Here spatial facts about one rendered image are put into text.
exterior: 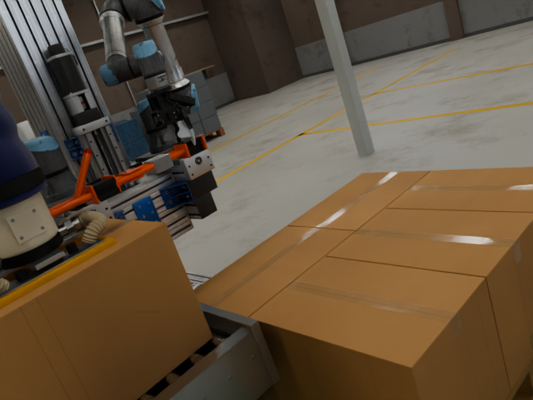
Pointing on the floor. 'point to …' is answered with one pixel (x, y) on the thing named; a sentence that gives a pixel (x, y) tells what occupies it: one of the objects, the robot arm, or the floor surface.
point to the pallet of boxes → (211, 123)
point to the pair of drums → (132, 138)
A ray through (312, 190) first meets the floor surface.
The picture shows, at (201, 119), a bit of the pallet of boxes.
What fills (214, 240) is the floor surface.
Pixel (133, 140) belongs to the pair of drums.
